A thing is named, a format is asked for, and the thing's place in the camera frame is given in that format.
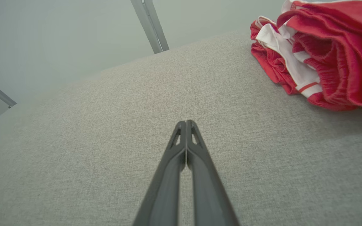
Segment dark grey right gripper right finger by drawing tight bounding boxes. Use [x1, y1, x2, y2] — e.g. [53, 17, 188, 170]
[186, 120, 240, 226]

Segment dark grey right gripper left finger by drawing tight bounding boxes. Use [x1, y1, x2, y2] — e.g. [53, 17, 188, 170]
[133, 121, 187, 226]

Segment red sports shorts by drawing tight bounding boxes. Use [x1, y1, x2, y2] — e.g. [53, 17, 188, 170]
[277, 0, 362, 110]

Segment red basketball jersey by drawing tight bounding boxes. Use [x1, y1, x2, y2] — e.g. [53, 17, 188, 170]
[250, 16, 357, 111]

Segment grey metal partition post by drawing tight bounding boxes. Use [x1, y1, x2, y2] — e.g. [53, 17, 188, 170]
[130, 0, 170, 54]

